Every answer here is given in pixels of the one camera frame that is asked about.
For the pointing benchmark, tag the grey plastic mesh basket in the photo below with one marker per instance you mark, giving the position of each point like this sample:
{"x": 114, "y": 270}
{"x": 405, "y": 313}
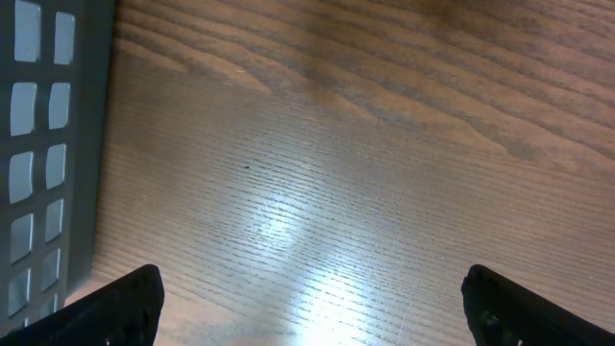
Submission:
{"x": 55, "y": 61}

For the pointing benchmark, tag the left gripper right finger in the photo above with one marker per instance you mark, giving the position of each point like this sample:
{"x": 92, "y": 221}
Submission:
{"x": 500, "y": 312}

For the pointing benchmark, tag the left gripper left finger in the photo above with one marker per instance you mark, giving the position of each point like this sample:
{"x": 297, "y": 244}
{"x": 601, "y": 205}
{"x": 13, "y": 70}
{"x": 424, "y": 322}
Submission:
{"x": 125, "y": 312}

